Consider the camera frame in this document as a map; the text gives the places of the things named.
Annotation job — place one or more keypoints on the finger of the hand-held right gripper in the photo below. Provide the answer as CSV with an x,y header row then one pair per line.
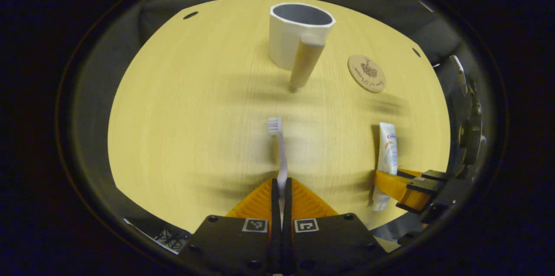
x,y
392,185
433,175

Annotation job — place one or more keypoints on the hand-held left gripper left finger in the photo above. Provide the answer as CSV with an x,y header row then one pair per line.
x,y
275,206

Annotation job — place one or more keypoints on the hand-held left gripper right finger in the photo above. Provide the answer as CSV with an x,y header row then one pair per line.
x,y
288,206

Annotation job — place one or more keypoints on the white toothpaste tube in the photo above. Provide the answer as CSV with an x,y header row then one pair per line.
x,y
388,150

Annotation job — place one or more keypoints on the white toothbrush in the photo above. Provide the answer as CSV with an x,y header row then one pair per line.
x,y
282,159

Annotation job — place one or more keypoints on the round wooden coaster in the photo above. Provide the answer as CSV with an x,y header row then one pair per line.
x,y
366,74

